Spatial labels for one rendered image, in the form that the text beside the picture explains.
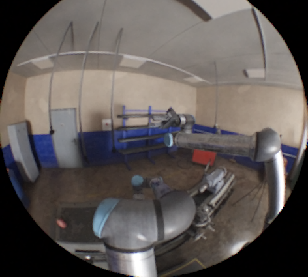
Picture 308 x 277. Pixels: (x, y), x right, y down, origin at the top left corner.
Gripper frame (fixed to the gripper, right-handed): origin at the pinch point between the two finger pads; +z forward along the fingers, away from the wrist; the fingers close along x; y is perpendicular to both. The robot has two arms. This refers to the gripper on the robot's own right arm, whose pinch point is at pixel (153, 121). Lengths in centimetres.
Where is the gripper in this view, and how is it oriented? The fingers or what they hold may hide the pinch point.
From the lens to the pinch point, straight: 56.6
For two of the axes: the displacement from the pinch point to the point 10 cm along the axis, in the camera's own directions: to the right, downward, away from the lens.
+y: 3.0, 8.4, -4.5
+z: -8.7, 0.5, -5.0
